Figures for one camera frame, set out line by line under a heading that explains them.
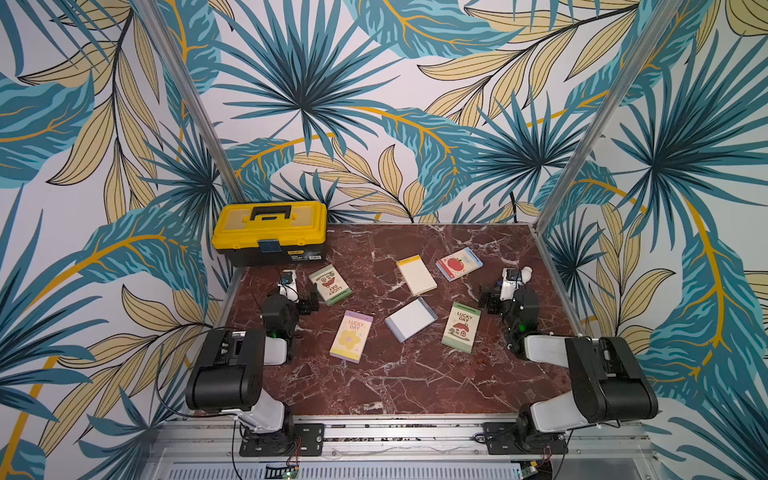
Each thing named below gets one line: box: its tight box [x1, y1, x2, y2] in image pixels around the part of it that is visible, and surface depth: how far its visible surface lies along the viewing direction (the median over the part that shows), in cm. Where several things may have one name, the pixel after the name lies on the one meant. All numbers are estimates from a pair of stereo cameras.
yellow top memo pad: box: [396, 254, 438, 296], surface depth 108 cm
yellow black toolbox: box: [212, 201, 327, 266], surface depth 99 cm
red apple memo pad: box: [436, 247, 484, 282], surface depth 109 cm
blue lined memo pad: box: [384, 297, 438, 343], surface depth 97 cm
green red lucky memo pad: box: [309, 264, 353, 307], surface depth 102 cm
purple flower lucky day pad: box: [329, 310, 374, 364], surface depth 92 cm
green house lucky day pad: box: [441, 301, 482, 354], surface depth 94 cm
